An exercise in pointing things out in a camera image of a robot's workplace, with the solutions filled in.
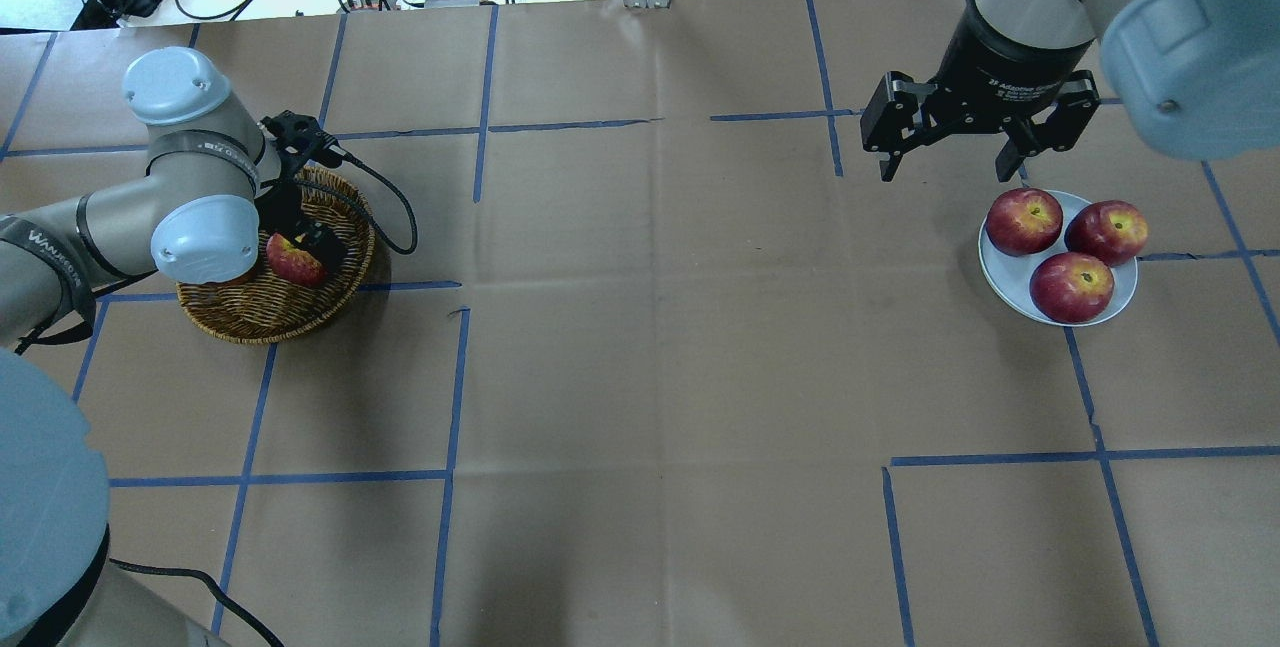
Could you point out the light blue plate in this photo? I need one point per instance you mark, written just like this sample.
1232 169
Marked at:
1010 277

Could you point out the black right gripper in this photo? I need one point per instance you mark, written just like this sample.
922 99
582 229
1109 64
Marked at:
1010 62

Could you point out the red apple on plate rear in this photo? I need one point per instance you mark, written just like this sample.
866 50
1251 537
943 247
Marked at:
1024 222

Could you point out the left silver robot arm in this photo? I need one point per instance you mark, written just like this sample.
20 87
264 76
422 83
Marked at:
214 178

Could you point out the round wicker basket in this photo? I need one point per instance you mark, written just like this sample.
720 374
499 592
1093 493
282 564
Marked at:
261 307

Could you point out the yellow-red striped apple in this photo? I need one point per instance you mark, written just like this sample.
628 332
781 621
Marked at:
294 264

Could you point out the red apple on plate front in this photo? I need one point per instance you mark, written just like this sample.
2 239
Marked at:
1072 287

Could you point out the red apple on plate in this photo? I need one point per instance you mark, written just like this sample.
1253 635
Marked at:
1024 222
1072 287
1113 231

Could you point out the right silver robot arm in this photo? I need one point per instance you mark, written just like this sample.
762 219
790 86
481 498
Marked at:
1198 79

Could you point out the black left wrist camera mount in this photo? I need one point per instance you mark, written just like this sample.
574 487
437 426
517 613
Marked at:
300 140

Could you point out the red apple on plate outer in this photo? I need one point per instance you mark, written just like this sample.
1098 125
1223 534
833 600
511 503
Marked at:
1113 231

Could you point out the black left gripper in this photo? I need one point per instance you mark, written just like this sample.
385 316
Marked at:
322 241

